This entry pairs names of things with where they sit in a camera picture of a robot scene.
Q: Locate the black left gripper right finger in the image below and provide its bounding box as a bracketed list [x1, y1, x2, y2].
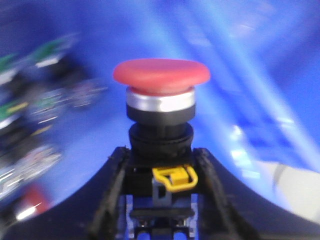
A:
[193, 148, 320, 240]

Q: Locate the red mushroom push button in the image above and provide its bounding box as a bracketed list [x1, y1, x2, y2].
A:
[113, 58, 211, 240]
[14, 184, 52, 222]

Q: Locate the blue plastic bin with buttons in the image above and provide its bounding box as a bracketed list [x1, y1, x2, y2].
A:
[0, 0, 320, 222]

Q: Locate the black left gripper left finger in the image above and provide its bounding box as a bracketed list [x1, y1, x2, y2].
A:
[0, 147, 130, 240]

